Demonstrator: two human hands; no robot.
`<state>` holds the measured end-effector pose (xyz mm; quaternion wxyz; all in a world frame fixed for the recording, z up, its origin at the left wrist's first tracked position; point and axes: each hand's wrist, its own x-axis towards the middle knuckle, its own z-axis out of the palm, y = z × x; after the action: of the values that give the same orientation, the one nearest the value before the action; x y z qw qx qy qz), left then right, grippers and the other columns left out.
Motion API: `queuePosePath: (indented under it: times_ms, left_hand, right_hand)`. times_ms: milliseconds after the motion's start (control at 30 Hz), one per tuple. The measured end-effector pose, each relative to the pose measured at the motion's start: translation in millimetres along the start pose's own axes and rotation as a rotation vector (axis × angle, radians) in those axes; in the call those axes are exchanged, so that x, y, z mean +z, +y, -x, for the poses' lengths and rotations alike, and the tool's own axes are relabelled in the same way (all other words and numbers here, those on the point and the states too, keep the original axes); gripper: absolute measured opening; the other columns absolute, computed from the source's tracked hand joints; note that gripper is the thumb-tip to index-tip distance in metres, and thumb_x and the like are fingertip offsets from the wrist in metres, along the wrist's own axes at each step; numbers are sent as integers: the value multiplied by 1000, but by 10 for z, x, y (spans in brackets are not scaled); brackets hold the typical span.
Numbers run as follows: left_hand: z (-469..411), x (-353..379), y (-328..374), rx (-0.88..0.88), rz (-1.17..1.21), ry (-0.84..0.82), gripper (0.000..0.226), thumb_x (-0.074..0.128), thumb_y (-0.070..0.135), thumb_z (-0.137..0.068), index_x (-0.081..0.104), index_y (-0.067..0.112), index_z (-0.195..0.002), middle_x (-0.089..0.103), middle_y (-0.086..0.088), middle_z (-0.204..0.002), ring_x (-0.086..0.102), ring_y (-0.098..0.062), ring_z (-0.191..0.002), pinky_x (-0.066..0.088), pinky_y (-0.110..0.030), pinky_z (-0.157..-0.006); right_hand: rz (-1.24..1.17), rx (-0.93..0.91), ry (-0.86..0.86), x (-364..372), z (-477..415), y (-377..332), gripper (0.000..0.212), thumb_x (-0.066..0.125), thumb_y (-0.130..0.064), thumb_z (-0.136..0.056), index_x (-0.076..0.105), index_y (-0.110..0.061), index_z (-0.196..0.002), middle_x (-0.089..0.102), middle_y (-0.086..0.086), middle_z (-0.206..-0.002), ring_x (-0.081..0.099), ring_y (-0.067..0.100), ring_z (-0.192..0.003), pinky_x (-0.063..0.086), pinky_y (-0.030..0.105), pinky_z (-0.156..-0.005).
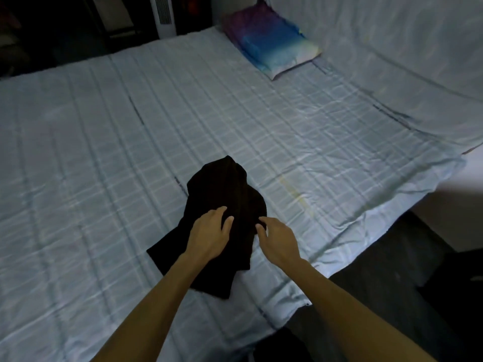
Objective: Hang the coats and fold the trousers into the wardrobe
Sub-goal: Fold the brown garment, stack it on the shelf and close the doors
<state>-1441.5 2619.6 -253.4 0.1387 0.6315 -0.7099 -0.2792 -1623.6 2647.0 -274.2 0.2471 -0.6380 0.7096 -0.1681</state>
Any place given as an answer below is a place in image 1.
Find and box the person's left hand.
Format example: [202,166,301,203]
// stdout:
[185,206,234,262]

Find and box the person's right hand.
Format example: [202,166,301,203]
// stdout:
[255,216,302,270]

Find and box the dark brown sweater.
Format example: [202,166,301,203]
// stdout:
[146,155,268,300]

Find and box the bed with pale checked sheet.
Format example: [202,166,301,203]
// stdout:
[0,0,483,362]

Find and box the person's left forearm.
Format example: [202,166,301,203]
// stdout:
[90,252,206,362]

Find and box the person's right forearm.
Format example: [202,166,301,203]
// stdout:
[283,258,438,362]

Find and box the black low dresser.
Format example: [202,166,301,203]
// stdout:
[417,248,483,362]

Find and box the purple and blue pillow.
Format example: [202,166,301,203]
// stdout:
[220,0,322,80]

